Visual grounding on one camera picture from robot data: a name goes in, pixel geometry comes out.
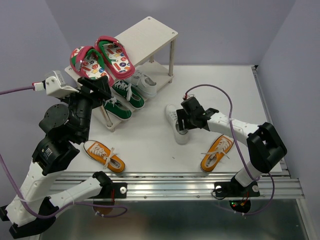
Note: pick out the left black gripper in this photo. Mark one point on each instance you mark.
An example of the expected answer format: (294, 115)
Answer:
(101, 84)

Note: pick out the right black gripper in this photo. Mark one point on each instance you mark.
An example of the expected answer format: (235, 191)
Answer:
(181, 114)

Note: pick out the green sneaker one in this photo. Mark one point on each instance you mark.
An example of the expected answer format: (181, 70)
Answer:
(125, 90)
(116, 108)

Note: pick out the white sneaker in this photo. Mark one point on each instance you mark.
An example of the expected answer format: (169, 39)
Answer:
(181, 136)

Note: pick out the pink slipper one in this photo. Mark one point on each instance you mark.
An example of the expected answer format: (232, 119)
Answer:
(87, 62)
(115, 57)

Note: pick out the orange sneaker one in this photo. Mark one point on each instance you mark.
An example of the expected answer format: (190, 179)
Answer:
(218, 150)
(105, 156)

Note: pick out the white sneaker one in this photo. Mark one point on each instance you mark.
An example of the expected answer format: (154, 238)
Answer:
(143, 84)

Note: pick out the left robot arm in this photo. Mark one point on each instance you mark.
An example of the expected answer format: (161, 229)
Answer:
(65, 125)

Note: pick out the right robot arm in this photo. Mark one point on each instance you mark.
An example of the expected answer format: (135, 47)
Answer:
(265, 147)

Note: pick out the white two-tier shoe shelf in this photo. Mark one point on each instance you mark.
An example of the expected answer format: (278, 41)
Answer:
(150, 47)

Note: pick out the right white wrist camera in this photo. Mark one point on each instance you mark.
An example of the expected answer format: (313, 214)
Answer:
(187, 96)

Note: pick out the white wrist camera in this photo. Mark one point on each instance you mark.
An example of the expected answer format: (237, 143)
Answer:
(54, 85)
(187, 96)

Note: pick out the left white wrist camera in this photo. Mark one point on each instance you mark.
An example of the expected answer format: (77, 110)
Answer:
(54, 85)

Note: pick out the aluminium mounting rail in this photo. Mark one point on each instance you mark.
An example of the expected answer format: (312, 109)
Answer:
(198, 186)

